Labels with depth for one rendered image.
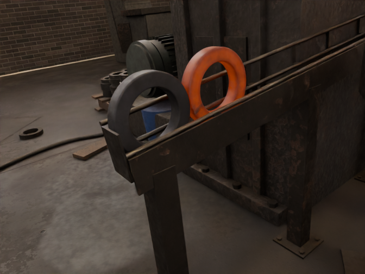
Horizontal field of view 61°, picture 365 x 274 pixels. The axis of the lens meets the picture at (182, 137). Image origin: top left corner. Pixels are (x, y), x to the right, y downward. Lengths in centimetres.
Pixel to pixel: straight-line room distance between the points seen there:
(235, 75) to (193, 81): 14
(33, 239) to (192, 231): 69
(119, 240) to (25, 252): 38
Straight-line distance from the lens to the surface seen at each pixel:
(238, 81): 79
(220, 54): 73
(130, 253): 130
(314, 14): 115
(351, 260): 127
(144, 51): 202
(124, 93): 60
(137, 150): 61
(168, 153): 65
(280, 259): 123
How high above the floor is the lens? 86
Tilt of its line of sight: 23 degrees down
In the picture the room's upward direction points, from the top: 6 degrees counter-clockwise
